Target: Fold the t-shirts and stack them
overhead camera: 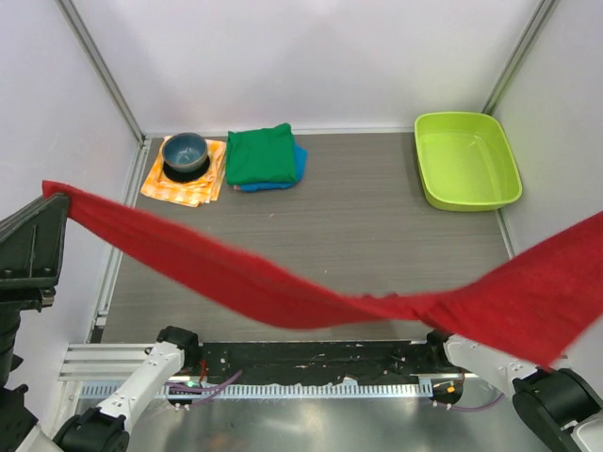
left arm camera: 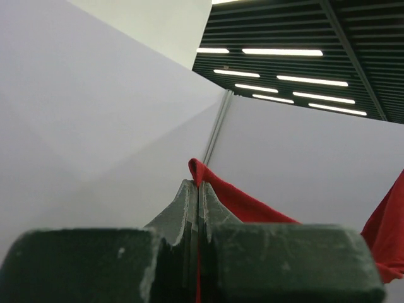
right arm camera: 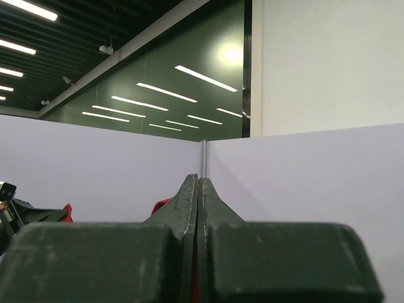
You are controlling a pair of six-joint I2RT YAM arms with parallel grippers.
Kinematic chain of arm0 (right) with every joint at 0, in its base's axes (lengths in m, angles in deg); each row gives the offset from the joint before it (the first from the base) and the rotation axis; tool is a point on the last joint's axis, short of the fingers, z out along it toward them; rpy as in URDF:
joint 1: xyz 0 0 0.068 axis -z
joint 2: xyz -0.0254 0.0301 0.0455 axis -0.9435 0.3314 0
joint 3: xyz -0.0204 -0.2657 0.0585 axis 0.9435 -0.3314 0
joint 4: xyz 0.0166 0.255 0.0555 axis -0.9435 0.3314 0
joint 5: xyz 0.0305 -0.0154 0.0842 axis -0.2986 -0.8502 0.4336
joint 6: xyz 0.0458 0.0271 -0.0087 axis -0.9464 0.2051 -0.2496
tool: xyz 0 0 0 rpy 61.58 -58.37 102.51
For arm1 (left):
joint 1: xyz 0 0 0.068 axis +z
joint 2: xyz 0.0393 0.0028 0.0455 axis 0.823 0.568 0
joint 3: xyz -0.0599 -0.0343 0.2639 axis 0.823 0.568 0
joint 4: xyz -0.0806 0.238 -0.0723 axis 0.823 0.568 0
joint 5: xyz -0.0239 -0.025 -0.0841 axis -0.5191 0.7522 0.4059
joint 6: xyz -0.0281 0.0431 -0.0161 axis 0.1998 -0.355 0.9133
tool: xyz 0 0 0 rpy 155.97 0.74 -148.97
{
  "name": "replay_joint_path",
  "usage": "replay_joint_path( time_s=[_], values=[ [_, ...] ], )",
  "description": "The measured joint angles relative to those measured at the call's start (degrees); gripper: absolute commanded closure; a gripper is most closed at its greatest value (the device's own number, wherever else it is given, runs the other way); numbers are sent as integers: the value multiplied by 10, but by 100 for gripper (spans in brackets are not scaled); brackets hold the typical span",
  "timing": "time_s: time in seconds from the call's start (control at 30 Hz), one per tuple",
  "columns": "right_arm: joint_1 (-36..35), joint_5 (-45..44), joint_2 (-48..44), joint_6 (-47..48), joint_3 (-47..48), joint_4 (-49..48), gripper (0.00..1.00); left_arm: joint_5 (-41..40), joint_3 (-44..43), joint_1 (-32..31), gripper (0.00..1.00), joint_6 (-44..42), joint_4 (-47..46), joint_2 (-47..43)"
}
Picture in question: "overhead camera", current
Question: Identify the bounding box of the lime green plastic tub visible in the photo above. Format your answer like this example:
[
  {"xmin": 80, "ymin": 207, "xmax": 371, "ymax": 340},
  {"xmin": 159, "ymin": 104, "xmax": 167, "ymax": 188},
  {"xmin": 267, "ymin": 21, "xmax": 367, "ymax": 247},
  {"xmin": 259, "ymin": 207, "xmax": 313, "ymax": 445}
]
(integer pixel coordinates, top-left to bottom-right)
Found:
[{"xmin": 415, "ymin": 112, "xmax": 523, "ymax": 212}]

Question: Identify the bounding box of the red t-shirt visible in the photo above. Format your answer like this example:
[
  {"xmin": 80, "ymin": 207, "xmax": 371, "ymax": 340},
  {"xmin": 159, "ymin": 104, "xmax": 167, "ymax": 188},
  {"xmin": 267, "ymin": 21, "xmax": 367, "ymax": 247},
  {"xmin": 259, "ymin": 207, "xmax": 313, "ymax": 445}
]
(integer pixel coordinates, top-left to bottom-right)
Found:
[{"xmin": 41, "ymin": 181, "xmax": 602, "ymax": 366}]

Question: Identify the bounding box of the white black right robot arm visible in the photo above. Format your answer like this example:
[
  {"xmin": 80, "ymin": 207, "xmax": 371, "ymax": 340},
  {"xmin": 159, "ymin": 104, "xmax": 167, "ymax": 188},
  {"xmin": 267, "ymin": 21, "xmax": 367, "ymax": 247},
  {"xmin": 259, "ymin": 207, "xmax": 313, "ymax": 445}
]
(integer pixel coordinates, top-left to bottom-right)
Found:
[{"xmin": 425, "ymin": 331, "xmax": 602, "ymax": 451}]

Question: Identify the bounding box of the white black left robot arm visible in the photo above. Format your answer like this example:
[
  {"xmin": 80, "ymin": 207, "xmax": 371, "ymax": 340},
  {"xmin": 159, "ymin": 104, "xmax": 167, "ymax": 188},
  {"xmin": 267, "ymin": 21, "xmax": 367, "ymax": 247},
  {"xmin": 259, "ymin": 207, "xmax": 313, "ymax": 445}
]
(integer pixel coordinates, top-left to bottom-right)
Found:
[{"xmin": 1, "ymin": 194, "xmax": 201, "ymax": 451}]

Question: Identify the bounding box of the black saucer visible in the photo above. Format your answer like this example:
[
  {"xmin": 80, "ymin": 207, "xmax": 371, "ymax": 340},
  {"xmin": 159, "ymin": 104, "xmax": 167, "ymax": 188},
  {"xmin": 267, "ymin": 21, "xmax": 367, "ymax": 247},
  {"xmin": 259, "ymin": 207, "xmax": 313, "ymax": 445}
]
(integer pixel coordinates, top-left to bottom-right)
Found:
[{"xmin": 162, "ymin": 157, "xmax": 211, "ymax": 184}]

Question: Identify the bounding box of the blue ceramic bowl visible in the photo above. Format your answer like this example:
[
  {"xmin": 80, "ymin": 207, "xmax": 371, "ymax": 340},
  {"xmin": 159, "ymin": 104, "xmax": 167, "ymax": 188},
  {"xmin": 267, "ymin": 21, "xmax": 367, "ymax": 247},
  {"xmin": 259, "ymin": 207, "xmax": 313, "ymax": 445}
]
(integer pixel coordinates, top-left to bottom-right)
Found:
[{"xmin": 161, "ymin": 133, "xmax": 209, "ymax": 173}]

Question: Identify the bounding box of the orange checkered cloth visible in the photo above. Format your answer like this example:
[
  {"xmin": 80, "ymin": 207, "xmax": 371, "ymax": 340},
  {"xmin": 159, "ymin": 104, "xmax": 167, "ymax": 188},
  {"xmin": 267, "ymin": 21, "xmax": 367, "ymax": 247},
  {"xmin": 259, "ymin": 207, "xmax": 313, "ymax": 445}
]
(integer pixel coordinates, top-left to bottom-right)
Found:
[{"xmin": 140, "ymin": 136, "xmax": 226, "ymax": 207}]

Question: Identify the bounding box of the green folded t-shirt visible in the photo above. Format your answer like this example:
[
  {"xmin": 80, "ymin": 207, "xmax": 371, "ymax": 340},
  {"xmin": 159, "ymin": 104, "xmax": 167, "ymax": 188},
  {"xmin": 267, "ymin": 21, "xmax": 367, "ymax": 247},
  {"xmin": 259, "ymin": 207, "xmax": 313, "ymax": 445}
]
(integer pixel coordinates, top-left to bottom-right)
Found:
[{"xmin": 225, "ymin": 122, "xmax": 298, "ymax": 186}]

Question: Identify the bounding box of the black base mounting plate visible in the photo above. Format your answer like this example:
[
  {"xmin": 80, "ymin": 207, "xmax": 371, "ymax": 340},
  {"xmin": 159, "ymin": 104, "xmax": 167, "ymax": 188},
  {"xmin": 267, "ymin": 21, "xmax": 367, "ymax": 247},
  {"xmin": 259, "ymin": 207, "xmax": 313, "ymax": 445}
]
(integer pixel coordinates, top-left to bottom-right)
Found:
[{"xmin": 191, "ymin": 341, "xmax": 461, "ymax": 386}]

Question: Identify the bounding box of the blue folded t-shirt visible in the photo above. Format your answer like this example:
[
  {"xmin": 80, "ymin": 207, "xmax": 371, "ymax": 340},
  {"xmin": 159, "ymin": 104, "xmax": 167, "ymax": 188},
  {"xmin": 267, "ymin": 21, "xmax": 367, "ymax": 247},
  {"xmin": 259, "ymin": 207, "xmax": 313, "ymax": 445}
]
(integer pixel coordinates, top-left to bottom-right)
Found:
[{"xmin": 233, "ymin": 143, "xmax": 309, "ymax": 193}]

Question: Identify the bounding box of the left aluminium frame post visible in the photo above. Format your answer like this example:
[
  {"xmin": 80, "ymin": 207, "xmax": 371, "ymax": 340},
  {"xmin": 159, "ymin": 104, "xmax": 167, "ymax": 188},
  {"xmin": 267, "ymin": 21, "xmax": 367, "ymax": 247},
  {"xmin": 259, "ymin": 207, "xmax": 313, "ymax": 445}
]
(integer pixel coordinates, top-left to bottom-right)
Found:
[{"xmin": 56, "ymin": 0, "xmax": 145, "ymax": 142}]

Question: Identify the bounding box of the aluminium frame post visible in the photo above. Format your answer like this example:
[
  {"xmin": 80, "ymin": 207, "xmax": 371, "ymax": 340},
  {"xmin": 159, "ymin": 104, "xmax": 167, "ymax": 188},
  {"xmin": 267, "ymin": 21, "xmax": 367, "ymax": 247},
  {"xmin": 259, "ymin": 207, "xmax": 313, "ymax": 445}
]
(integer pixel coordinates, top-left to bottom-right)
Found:
[
  {"xmin": 481, "ymin": 0, "xmax": 559, "ymax": 116},
  {"xmin": 56, "ymin": 0, "xmax": 145, "ymax": 142}
]

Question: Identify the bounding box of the white slotted cable duct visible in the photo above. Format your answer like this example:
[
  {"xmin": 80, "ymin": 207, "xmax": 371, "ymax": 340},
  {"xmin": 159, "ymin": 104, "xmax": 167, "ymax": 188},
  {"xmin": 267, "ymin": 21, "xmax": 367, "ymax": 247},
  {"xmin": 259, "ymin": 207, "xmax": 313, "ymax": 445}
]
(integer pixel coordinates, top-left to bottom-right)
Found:
[{"xmin": 79, "ymin": 379, "xmax": 432, "ymax": 400}]

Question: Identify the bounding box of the right aluminium frame post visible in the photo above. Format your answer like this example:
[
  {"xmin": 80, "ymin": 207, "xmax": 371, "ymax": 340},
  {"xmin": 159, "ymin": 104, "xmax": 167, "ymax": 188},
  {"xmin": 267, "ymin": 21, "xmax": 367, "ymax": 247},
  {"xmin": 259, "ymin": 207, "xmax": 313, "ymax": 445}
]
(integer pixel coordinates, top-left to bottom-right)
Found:
[{"xmin": 481, "ymin": 0, "xmax": 559, "ymax": 116}]

